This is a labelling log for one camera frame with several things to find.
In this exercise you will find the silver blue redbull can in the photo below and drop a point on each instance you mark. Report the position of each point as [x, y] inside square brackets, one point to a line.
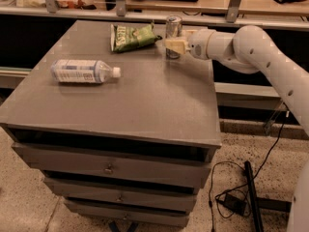
[174, 25]

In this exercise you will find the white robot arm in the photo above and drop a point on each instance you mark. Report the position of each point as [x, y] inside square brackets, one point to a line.
[252, 50]

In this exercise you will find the green chip bag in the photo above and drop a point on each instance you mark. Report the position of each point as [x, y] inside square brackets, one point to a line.
[126, 38]

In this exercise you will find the clear plastic water bottle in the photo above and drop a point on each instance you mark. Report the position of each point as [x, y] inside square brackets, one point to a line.
[83, 71]

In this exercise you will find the grey drawer cabinet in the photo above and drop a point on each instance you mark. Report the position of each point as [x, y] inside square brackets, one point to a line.
[158, 107]

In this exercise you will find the top grey drawer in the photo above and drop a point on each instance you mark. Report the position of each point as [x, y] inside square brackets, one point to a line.
[174, 172]

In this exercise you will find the grey drawer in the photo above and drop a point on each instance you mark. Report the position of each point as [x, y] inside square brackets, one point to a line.
[174, 172]
[143, 197]
[108, 210]

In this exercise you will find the middle grey drawer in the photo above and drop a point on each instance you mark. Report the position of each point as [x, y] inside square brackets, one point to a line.
[143, 197]

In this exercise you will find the black power adapter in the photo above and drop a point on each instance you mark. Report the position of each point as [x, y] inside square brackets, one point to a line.
[234, 204]

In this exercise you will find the black metal floor bar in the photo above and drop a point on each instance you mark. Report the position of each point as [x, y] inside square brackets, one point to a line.
[258, 203]

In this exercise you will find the bottom grey drawer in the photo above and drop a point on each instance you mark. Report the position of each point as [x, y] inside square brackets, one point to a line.
[108, 210]

